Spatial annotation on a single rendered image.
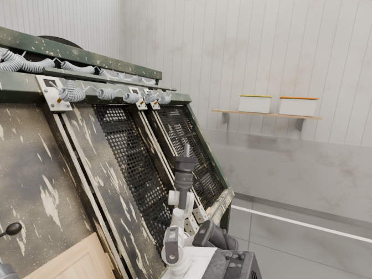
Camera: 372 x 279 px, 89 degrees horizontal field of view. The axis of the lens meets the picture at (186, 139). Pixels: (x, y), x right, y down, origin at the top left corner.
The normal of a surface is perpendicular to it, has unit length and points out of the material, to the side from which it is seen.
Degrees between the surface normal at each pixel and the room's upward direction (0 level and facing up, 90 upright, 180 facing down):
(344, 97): 90
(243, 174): 90
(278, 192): 90
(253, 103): 90
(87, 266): 56
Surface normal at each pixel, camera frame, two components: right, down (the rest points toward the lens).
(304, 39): -0.37, 0.16
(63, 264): 0.77, -0.42
